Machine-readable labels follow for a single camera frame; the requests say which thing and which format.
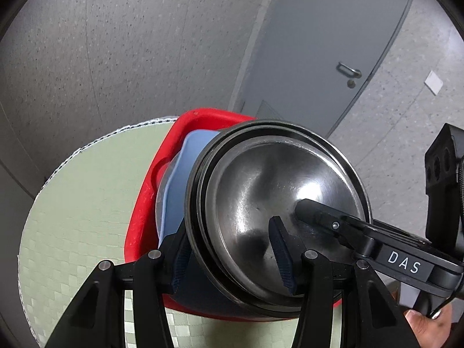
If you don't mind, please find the light blue plate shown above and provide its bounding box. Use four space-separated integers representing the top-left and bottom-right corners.
158 130 219 246

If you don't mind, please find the large steel bowl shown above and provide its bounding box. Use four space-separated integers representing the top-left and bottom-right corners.
155 153 179 242

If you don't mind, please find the medium steel bowl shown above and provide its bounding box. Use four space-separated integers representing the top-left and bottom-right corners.
184 120 373 320

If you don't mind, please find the red plastic basin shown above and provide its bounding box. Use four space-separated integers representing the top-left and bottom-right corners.
123 108 344 322

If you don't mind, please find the door handle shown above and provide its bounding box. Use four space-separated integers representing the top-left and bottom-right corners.
336 62 363 79

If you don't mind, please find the small steel bowl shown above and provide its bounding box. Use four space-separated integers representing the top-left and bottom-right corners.
204 140 367 307

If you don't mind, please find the grey door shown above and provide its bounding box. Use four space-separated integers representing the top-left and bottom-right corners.
238 0 411 137

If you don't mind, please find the right hand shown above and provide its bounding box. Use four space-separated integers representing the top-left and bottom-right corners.
404 304 452 348

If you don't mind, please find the white wall switch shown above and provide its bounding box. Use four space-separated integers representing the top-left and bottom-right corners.
424 71 444 96

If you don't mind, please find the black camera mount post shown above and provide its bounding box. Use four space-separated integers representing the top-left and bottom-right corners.
425 123 463 251

